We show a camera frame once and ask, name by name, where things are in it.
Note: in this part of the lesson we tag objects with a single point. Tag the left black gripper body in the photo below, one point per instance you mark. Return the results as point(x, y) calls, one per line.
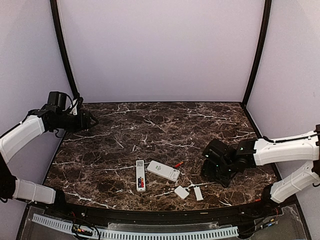
point(80, 125)

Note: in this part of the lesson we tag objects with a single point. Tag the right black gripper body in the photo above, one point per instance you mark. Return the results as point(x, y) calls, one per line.
point(220, 173)

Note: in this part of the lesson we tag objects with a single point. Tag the narrow white battery cover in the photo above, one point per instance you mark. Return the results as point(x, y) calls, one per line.
point(198, 193)

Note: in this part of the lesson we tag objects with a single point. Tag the red yellow battery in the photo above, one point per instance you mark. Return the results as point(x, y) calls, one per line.
point(178, 164)

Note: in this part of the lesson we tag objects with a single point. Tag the white remote green buttons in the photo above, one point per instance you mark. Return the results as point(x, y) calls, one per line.
point(163, 171)

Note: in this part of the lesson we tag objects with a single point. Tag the blue purple battery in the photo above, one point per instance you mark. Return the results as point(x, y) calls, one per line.
point(139, 183)

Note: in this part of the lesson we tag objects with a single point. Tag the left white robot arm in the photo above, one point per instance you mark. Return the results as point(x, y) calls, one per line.
point(52, 117)

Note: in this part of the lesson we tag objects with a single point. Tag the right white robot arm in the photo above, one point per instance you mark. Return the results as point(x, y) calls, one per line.
point(223, 162)

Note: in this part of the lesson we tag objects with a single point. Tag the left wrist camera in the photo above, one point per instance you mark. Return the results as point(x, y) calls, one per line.
point(75, 106)

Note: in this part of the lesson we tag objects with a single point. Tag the left black frame post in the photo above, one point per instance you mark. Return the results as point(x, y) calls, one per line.
point(62, 48)

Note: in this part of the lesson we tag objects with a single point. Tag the black frame post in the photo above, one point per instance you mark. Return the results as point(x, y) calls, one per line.
point(258, 52)
point(62, 48)

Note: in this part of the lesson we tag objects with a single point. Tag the white slotted cable duct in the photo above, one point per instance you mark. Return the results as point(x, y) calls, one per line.
point(119, 231)

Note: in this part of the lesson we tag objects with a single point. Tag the black front table rail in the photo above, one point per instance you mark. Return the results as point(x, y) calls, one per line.
point(245, 214)

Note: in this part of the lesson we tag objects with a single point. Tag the right black frame post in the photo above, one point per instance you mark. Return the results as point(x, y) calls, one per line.
point(258, 52)

